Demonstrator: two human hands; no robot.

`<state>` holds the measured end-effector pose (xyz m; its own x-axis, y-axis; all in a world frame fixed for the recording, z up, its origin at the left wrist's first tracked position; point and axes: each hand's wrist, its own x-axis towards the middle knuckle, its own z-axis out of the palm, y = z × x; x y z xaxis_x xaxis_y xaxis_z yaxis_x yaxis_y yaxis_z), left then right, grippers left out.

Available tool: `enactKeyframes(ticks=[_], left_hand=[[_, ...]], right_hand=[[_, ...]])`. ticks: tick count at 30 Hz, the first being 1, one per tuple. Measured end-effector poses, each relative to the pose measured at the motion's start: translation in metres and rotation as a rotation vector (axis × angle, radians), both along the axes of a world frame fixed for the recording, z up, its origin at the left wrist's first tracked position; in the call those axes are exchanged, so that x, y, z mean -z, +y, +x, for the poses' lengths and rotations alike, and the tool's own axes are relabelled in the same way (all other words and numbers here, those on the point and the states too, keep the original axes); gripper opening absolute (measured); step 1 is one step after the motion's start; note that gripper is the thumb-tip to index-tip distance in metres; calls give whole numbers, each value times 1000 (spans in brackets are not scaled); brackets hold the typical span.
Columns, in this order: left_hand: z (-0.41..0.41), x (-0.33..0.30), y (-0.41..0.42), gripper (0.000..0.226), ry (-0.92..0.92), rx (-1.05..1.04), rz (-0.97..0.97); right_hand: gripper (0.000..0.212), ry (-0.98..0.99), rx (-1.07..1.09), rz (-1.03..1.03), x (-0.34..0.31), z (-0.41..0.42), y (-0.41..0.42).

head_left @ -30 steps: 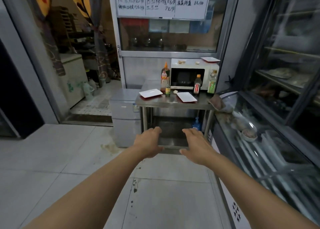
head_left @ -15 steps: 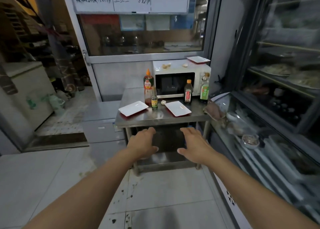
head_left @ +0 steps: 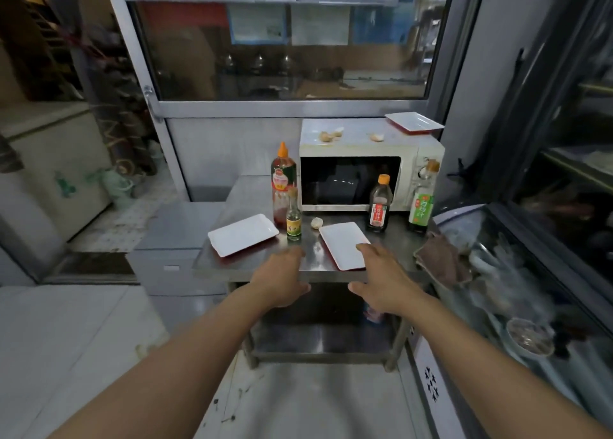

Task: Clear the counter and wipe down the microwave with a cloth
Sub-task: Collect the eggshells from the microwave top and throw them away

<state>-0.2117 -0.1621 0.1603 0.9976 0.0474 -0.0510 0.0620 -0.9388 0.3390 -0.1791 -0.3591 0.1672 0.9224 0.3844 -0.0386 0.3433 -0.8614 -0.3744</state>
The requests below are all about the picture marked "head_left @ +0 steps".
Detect wooden worktable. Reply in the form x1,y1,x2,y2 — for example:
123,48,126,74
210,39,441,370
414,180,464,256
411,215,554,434
294,79,428,101

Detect plain white paper notice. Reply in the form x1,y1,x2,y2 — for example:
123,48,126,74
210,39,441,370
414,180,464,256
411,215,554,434
291,4,351,46

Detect glass display fridge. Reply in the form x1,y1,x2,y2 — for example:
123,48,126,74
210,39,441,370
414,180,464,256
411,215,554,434
407,0,613,439

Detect person's left forearm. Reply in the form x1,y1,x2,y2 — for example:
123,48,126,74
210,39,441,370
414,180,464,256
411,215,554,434
47,285,271,439

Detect clear bottle green label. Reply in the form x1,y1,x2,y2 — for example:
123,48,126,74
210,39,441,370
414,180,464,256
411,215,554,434
407,159,441,235

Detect person's left hand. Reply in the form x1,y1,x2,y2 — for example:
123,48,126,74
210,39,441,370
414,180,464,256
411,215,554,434
248,246,313,309

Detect small green glass bottle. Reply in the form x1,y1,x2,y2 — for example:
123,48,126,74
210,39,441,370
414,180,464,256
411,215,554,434
285,186,303,243

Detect bowl of chopped meat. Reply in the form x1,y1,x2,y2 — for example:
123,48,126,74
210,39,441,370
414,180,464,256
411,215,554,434
506,317,556,359

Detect dark swirl patterned curtain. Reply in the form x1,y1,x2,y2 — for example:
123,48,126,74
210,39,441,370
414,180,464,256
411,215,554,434
62,21,160,177

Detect brown cleaning cloth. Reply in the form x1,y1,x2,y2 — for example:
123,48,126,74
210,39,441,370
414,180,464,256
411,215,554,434
413,232,473,289

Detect blue bordered paper notice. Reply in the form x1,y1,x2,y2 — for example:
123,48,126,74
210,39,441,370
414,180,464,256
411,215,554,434
227,4,289,46

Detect dark sauce bottle orange cap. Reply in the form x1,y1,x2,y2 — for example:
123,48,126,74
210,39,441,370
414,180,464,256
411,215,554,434
367,173,394,234

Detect white rectangular plate orange print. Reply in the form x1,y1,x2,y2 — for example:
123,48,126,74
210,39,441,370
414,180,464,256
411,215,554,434
384,111,446,136
318,221,372,272

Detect person's right hand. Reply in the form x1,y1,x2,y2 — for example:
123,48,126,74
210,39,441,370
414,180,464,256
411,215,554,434
347,242,424,316

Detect plain white rectangular plate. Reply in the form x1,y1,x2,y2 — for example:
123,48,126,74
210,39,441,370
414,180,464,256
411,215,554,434
207,213,280,258

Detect red sauce bottle orange cap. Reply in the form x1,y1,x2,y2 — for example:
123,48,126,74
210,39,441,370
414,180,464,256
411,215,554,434
270,141,298,230

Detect white chest freezer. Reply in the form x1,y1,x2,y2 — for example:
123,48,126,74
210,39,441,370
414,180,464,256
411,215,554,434
0,101,114,283

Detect pale green plastic basket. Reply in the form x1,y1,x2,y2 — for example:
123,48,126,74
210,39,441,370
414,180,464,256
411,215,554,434
97,168,135,210

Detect person's right forearm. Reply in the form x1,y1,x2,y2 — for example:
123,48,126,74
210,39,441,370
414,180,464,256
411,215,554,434
405,293,613,439

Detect stainless steel table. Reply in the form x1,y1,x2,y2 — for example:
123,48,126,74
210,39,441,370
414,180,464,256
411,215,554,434
193,175,435,284

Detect white microwave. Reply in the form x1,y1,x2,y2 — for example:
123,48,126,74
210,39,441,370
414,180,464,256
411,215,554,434
299,117,447,214

